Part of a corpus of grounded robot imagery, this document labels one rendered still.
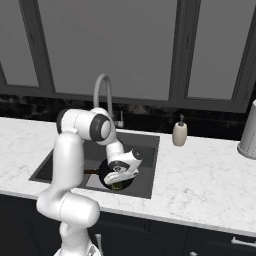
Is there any beige soap dispenser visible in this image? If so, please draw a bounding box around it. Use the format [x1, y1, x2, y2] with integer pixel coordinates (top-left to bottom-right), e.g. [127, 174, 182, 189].
[171, 113, 188, 148]

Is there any white cupboard handle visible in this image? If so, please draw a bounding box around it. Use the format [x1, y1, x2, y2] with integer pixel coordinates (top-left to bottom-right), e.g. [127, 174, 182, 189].
[94, 233, 103, 256]

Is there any silver drawer handle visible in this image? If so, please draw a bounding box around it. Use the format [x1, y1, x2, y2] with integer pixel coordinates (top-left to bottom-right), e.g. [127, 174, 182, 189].
[230, 236, 256, 249]

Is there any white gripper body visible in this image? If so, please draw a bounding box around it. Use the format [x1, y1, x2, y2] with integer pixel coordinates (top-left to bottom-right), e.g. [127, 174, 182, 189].
[103, 167, 140, 186]

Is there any dark drawer front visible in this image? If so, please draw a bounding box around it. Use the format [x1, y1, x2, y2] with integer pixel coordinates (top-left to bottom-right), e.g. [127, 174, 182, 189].
[183, 225, 256, 256]

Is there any dark grey sink basin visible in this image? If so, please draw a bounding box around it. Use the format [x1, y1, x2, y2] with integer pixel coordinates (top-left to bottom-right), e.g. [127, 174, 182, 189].
[29, 131, 161, 200]

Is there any black frying pan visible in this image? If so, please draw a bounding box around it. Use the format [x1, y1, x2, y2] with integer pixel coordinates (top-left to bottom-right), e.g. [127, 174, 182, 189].
[84, 158, 138, 192]

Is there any dark grey window frame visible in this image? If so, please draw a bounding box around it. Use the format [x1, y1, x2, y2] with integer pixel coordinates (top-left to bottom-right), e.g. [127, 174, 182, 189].
[0, 0, 256, 114]

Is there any dark cupboard door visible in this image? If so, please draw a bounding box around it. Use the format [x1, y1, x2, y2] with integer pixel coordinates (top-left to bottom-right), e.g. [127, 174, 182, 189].
[87, 226, 189, 256]

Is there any grey curved tap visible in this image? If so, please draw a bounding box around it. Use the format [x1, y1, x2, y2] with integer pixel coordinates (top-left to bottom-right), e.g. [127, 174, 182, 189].
[92, 73, 125, 129]

